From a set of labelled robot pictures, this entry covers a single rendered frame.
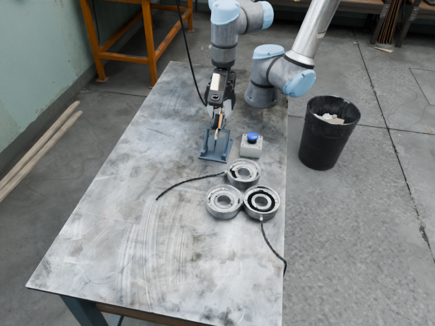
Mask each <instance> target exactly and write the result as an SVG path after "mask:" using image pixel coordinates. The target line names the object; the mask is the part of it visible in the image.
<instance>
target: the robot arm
mask: <svg viewBox="0 0 435 326"><path fill-rule="evenodd" d="M253 1H255V0H208V4H209V8H210V9H211V11H212V15H211V45H209V48H210V49H211V63H212V64H213V65H214V66H216V67H217V68H216V69H214V70H213V73H212V75H211V77H210V79H211V81H209V83H208V84H209V85H210V86H208V85H207V87H206V91H205V103H206V107H207V110H208V113H209V115H210V117H211V119H213V118H214V109H215V107H222V106H223V105H224V107H225V121H227V120H228V119H229V118H230V116H231V114H232V110H233V108H234V104H235V102H236V93H235V92H234V91H235V90H234V88H235V84H236V71H232V70H231V66H233V65H234V64H235V59H236V53H237V42H238V36H240V35H244V34H248V33H251V32H256V31H261V30H263V29H265V28H268V27H270V26H271V24H272V22H273V16H274V13H273V8H272V6H271V5H270V4H269V3H268V2H266V1H258V2H257V3H253ZM339 3H340V0H312V2H311V4H310V6H309V9H308V11H307V14H306V16H305V18H304V21H303V23H302V26H301V27H300V30H299V32H298V35H297V37H296V39H295V42H294V44H293V47H292V49H291V50H290V51H288V52H286V53H285V55H284V48H283V47H281V46H279V45H261V46H259V47H257V48H255V50H254V55H253V57H252V58H253V60H252V70H251V80H250V83H249V85H248V87H247V89H246V91H245V96H244V99H245V101H246V102H247V103H248V104H249V105H251V106H253V107H256V108H260V109H268V108H272V107H274V106H276V105H277V104H278V102H279V99H280V94H279V90H281V91H282V92H283V93H284V94H287V95H289V96H290V97H293V98H298V97H300V96H302V95H304V94H305V93H307V92H308V90H310V88H311V87H312V85H313V84H314V82H315V79H316V77H315V76H316V74H315V72H314V71H313V68H314V66H315V61H314V57H315V54H316V52H317V50H318V48H319V46H320V43H321V41H322V39H323V37H324V35H325V33H326V31H327V29H328V27H329V24H330V22H331V20H332V18H333V16H334V13H335V11H336V9H337V7H338V5H339ZM232 73H234V74H232ZM233 83H234V84H233ZM232 87H233V89H232Z"/></svg>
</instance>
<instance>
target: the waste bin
mask: <svg viewBox="0 0 435 326"><path fill-rule="evenodd" d="M328 113H329V115H334V114H335V115H337V118H340V119H342V120H344V122H343V124H334V123H330V122H327V121H324V120H322V119H320V118H318V117H317V116H321V117H322V116H323V115H324V114H328ZM314 114H316V115H317V116H315V115H314ZM360 118H361V112H360V110H359V109H358V108H357V106H356V105H355V104H354V103H352V102H350V101H349V100H347V99H345V98H341V97H339V96H333V95H319V96H315V97H313V98H311V99H310V100H309V101H308V103H307V109H306V115H305V120H304V128H303V131H302V138H301V142H300V148H299V152H298V157H299V159H300V160H301V162H302V163H303V164H305V165H306V166H307V167H309V168H312V169H316V170H327V169H331V168H332V167H334V165H335V164H336V162H337V160H338V159H339V157H340V154H341V153H342V150H343V149H344V146H345V145H346V143H347V141H348V139H349V137H350V135H351V134H352V132H353V130H354V129H355V126H356V125H357V123H358V121H359V120H360Z"/></svg>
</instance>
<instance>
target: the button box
mask: <svg viewBox="0 0 435 326"><path fill-rule="evenodd" d="M262 139H263V137H262V136H258V139H257V140H254V141H253V142H252V141H250V140H249V139H248V138H247V134H243V137H242V141H241V147H240V156H242V157H251V158H258V159H260V153H261V149H262Z"/></svg>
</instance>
